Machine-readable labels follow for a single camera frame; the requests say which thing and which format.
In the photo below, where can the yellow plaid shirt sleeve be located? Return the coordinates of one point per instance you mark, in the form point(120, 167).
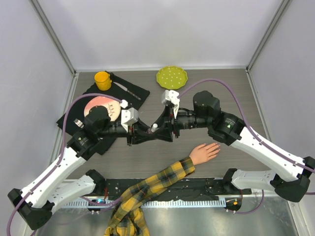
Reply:
point(128, 217)

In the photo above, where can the mannequin hand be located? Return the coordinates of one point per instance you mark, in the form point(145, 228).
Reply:
point(204, 153)

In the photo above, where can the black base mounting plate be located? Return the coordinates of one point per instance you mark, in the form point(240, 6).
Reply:
point(187, 189)

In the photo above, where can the slotted cable duct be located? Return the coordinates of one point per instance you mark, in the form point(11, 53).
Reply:
point(80, 203)

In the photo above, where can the table knife with dark handle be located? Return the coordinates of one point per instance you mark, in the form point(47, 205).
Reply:
point(128, 91)

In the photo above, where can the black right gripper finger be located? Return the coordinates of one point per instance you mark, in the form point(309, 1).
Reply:
point(164, 120)
point(163, 134)

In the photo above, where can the green polka dot dish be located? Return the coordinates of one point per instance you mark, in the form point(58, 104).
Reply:
point(171, 77)

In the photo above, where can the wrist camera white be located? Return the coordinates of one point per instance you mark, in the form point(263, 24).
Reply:
point(171, 96)
point(128, 118)

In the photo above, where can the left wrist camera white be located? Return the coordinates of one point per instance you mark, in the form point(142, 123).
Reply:
point(128, 118)

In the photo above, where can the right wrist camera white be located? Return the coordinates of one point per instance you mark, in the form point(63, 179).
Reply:
point(171, 96)

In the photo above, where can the black cloth placemat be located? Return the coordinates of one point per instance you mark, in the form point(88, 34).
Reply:
point(77, 110)

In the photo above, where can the aluminium frame rail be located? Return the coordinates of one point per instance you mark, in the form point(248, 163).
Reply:
point(60, 138)

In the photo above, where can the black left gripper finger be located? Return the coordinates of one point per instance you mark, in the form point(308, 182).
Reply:
point(143, 137)
point(142, 126)

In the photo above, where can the silver fork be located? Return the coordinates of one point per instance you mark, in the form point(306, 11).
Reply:
point(79, 123)

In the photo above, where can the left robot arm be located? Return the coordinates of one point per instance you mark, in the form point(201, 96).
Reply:
point(37, 202)

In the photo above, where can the pink and cream plate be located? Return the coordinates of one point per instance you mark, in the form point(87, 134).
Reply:
point(112, 106)

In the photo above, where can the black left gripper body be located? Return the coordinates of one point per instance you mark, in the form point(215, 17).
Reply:
point(134, 129)

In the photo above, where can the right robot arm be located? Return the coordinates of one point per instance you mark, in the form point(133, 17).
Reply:
point(288, 175)

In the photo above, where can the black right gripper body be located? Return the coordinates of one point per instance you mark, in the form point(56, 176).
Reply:
point(176, 124)

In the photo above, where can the yellow ceramic mug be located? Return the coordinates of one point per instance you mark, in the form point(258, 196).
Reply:
point(103, 80)

